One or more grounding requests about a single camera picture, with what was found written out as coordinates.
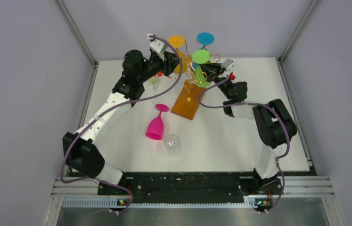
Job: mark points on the clear tall wine glass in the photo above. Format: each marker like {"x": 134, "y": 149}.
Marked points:
{"x": 155, "y": 90}

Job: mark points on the clear glass tumbler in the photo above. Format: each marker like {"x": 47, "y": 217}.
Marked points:
{"x": 172, "y": 144}

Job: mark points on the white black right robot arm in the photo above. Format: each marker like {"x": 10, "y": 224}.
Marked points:
{"x": 274, "y": 124}

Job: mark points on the green plastic wine glass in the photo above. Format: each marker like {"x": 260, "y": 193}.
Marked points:
{"x": 199, "y": 58}

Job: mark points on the yellow plastic wine glass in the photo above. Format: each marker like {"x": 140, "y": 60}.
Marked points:
{"x": 178, "y": 41}

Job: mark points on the gold wire glass rack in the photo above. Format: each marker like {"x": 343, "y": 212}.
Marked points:
{"x": 187, "y": 102}

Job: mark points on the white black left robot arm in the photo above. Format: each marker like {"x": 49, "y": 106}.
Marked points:
{"x": 81, "y": 150}

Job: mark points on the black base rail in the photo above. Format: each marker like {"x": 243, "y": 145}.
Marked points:
{"x": 194, "y": 187}

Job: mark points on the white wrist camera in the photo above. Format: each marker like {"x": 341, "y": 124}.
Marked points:
{"x": 228, "y": 65}
{"x": 157, "y": 45}

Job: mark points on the blue plastic wine glass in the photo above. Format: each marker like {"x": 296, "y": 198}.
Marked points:
{"x": 204, "y": 39}

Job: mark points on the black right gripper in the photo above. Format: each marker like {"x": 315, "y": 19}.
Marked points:
{"x": 213, "y": 70}

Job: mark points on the red toy brick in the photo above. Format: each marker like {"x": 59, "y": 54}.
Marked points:
{"x": 232, "y": 76}

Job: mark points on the pink plastic wine glass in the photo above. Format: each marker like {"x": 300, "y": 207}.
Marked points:
{"x": 155, "y": 129}

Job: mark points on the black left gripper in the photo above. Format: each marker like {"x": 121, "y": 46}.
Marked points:
{"x": 168, "y": 64}

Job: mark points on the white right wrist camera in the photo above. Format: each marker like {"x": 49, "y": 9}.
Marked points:
{"x": 228, "y": 65}

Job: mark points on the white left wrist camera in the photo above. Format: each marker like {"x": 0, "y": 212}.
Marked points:
{"x": 157, "y": 45}

